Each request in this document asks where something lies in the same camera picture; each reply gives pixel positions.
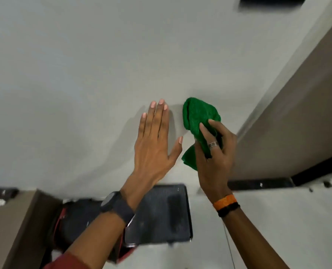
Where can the person's left hand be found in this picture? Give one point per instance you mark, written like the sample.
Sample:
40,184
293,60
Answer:
150,154

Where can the person's right hand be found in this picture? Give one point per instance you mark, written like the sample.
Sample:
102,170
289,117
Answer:
215,170

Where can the person's left thumb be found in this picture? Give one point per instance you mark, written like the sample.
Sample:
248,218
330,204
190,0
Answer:
176,148

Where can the person's left little finger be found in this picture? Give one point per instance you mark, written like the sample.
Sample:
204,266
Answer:
142,128

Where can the person's right fingers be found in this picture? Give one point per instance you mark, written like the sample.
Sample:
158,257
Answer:
210,137

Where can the person's left middle finger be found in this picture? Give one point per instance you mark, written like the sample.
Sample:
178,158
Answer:
158,120

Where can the green cleaning cloth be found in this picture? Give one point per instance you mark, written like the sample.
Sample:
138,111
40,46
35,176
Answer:
198,114

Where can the person's right forearm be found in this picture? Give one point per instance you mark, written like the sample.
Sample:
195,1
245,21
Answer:
252,243

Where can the person's left forearm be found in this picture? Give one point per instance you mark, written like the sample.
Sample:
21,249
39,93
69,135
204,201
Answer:
98,240

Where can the orange wristband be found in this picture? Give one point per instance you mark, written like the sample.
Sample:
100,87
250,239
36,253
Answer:
224,202

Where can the black wristband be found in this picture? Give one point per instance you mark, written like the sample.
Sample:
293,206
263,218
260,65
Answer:
229,210

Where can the black wristwatch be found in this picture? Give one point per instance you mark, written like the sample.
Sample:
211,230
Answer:
118,205

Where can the brown door panel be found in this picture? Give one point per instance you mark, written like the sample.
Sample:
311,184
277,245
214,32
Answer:
297,117

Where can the red and black bag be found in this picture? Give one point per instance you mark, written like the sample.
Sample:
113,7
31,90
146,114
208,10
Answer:
76,221

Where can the red sleeve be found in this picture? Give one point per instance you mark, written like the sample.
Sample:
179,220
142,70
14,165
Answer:
61,261

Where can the brown wooden cabinet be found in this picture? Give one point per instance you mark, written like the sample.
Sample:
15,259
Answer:
12,232

